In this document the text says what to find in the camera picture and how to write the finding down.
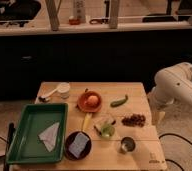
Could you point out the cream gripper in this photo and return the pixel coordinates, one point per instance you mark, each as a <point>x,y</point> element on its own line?
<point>158,113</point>

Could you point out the green pepper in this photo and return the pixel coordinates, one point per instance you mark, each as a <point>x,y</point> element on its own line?
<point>119,102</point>

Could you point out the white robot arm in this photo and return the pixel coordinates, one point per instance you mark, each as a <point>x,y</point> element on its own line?
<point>171,83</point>

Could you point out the small metal cup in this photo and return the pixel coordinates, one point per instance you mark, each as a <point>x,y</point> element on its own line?
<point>127,145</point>

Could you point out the white cup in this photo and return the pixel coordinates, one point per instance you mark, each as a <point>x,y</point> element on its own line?
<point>63,89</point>

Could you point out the bunch of dark grapes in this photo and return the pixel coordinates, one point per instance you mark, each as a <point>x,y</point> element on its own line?
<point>134,120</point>

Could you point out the orange fruit in pan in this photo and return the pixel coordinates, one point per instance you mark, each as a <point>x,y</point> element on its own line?
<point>92,100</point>

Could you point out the dark round bowl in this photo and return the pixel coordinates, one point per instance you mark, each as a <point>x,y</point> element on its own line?
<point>69,140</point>

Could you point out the blue grey sponge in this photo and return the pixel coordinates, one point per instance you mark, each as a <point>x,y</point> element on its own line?
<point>78,145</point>

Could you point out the white folded cloth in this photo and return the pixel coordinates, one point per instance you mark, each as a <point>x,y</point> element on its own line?
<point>49,136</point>

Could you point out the red object on ledge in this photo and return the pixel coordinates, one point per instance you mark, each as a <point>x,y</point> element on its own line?
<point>73,21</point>

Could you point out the green plastic tray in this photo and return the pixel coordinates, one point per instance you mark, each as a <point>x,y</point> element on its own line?
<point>26,146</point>

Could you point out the black pole beside table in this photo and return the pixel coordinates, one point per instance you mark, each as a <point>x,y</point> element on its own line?
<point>11,130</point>

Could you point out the black office chair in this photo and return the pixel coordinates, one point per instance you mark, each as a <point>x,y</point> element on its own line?
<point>19,12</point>

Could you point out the orange pan with yellow handle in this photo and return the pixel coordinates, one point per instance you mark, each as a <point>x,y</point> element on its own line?
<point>88,110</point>

